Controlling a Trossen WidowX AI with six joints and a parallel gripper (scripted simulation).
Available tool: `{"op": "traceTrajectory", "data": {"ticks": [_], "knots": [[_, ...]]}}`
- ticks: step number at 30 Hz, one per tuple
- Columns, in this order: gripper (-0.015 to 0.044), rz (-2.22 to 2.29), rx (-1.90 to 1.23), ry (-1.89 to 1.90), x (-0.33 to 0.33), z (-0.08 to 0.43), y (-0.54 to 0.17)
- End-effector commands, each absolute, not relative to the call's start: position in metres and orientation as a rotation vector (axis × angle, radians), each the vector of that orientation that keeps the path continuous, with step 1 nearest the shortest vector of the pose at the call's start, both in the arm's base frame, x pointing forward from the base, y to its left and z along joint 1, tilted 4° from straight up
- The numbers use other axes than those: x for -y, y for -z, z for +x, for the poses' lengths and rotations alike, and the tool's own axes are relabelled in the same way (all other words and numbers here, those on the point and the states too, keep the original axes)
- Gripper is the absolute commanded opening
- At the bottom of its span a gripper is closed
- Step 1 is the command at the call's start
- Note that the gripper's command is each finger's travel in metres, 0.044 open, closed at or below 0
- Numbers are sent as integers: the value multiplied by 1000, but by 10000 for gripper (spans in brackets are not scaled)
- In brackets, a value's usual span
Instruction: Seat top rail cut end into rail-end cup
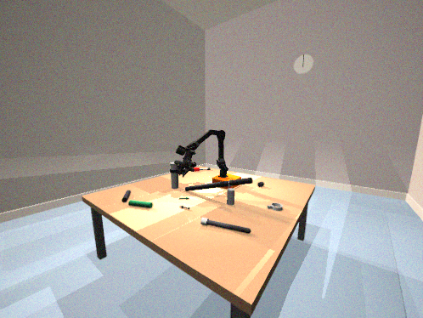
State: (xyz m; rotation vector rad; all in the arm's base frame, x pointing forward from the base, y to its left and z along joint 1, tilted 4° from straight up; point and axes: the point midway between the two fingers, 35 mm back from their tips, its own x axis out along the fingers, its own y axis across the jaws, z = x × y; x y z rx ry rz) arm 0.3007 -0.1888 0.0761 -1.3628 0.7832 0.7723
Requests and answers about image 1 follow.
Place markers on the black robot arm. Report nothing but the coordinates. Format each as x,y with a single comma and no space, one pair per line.
194,145

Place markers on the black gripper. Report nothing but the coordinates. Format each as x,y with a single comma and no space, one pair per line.
182,166

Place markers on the green cylinder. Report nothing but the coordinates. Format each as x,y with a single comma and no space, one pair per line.
140,204

